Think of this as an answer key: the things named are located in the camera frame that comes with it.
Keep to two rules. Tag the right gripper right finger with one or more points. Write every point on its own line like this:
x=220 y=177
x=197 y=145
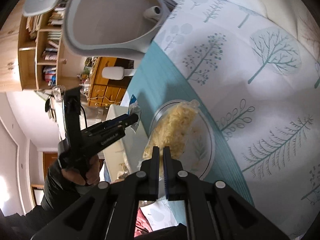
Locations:
x=214 y=210

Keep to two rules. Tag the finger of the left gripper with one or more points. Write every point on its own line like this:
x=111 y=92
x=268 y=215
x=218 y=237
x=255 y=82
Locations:
x=124 y=120

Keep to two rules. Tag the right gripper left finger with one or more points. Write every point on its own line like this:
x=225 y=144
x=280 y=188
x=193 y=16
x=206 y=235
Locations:
x=108 y=211

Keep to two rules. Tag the blue white small wrapper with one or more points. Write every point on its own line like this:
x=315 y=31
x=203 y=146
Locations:
x=134 y=108

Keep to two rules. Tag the dark sleeved forearm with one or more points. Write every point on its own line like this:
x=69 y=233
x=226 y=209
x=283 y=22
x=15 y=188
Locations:
x=59 y=193

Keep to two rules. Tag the operator left hand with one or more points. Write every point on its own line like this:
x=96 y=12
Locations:
x=91 y=176

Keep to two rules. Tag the wooden desk with drawers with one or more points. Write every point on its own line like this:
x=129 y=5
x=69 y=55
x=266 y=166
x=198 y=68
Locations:
x=102 y=91

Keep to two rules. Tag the pink bed blanket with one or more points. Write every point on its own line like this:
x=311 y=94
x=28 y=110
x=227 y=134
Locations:
x=142 y=225

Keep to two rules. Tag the white plastic organizer tray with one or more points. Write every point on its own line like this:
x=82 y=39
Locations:
x=128 y=151

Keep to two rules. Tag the grey mesh office chair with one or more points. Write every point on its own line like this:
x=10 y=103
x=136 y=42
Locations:
x=115 y=28

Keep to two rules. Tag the wooden bookshelf with books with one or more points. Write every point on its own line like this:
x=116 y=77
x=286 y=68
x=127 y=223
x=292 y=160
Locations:
x=33 y=54

